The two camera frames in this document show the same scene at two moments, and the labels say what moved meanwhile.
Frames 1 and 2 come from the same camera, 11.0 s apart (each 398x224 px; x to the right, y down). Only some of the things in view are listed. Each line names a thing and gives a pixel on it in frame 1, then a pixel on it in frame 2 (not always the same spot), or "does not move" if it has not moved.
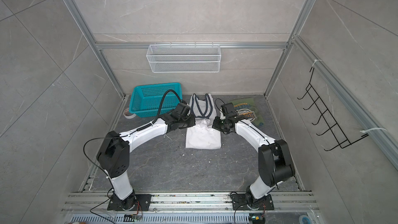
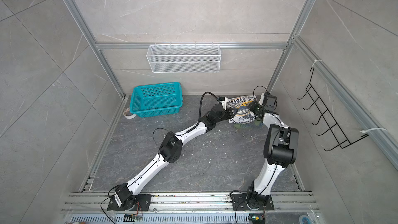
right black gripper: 216,125 to 253,107
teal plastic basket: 146,100 does not move
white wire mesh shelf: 184,58 does not move
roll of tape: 128,115 does not move
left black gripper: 193,118 to 232,111
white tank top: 203,135 to 243,115
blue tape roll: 304,219 does not move
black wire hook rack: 318,105 does not move
